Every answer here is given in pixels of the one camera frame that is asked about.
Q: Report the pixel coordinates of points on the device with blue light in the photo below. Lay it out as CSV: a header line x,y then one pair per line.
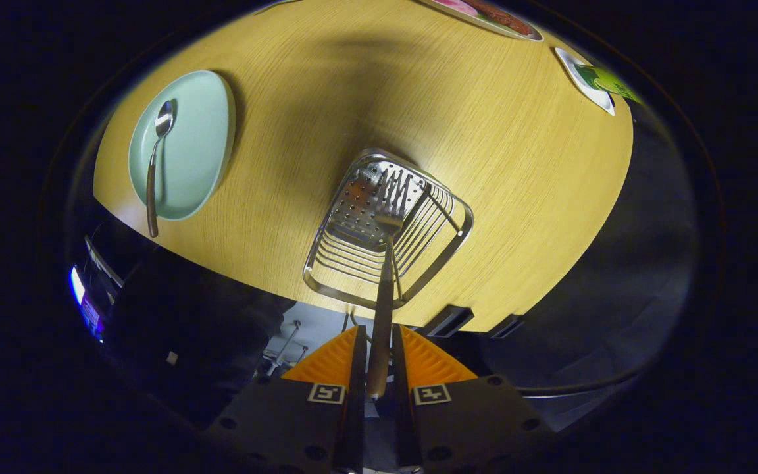
x,y
89,309

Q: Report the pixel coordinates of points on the light green plate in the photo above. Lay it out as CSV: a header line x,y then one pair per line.
x,y
198,145

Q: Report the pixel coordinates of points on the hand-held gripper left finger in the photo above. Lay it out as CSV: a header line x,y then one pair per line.
x,y
287,421

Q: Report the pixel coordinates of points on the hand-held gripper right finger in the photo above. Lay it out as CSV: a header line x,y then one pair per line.
x,y
471,421

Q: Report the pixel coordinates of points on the black table bracket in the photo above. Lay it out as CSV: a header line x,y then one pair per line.
x,y
507,326
450,321

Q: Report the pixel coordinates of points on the white square coaster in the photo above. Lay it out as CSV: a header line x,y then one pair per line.
x,y
583,82

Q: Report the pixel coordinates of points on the green label drink bottle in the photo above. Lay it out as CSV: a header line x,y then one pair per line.
x,y
609,82

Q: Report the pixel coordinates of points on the brown steak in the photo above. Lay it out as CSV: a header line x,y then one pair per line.
x,y
504,16

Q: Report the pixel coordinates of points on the round plate with food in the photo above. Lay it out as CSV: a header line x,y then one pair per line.
x,y
484,20

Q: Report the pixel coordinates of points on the pink ham slice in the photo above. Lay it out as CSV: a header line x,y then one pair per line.
x,y
461,6

